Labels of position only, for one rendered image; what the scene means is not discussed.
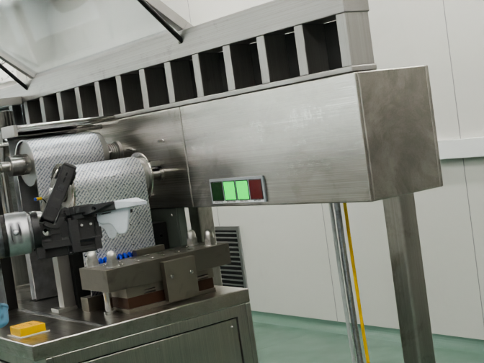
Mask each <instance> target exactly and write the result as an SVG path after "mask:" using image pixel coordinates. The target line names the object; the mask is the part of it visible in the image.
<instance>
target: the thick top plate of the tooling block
mask: <svg viewBox="0 0 484 363"><path fill-rule="evenodd" d="M198 243H199V244H197V245H193V246H187V245H183V246H177V247H174V248H168V249H165V251H159V252H155V253H152V254H146V255H142V256H132V257H128V258H125V259H118V265H120V266H119V267H115V268H111V269H107V268H106V267H107V263H106V262H105V263H102V264H100V266H97V267H92V268H87V267H83V268H79V272H80V277H81V286H82V289H83V290H91V291H97V292H108V293H111V292H116V291H119V290H125V289H128V288H131V287H137V286H140V285H143V284H149V283H152V282H157V281H161V280H163V278H162V273H161V264H160V262H162V261H168V260H172V259H177V258H181V257H184V256H190V255H192V256H194V260H195V266H196V271H197V272H198V271H202V270H206V269H211V268H214V267H217V266H222V265H226V264H231V259H230V249H229V244H228V243H216V244H217V245H214V246H204V245H205V242H198Z"/></svg>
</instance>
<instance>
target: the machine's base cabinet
mask: <svg viewBox="0 0 484 363"><path fill-rule="evenodd" d="M0 363H259V362H258V356H257V350H256V341H255V335H254V326H253V320H252V314H251V305H250V302H246V303H243V304H240V305H236V306H233V307H229V308H225V309H222V310H217V311H215V312H211V313H207V314H204V315H199V316H197V317H193V318H189V319H186V320H183V321H179V322H175V323H171V324H168V325H165V326H161V327H158V328H153V329H150V330H147V331H142V332H140V333H135V334H132V335H129V336H124V337H122V338H118V339H114V340H111V341H106V342H104V343H100V344H96V345H93V346H88V347H85V348H82V349H78V350H75V351H70V352H67V353H65V354H60V355H57V356H54V357H49V358H47V359H41V360H39V361H36V362H34V361H31V360H28V359H24V358H21V357H17V356H14V355H11V354H7V353H4V352H2V351H0Z"/></svg>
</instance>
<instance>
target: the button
mask: <svg viewBox="0 0 484 363"><path fill-rule="evenodd" d="M10 331H11V335H14V336H19V337H23V336H28V335H30V334H34V333H39V332H42V331H46V328H45V323H43V322H39V321H29V322H26V323H20V324H17V325H14V326H10Z"/></svg>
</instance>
